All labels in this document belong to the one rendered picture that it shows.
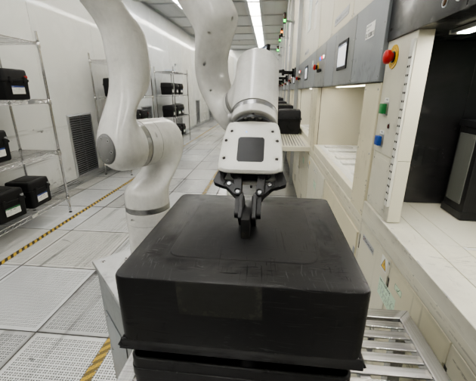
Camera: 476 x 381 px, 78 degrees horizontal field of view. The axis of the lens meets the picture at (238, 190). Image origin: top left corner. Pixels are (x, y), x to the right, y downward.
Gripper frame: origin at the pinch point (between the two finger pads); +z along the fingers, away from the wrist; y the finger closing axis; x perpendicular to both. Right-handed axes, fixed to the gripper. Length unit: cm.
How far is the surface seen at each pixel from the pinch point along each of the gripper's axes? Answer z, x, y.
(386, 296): 4, 53, 38
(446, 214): -24, 54, 61
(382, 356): 18.7, 26.6, 26.4
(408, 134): -36, 28, 41
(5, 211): -62, 175, -219
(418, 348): 16.8, 28.4, 34.1
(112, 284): 8, 38, -38
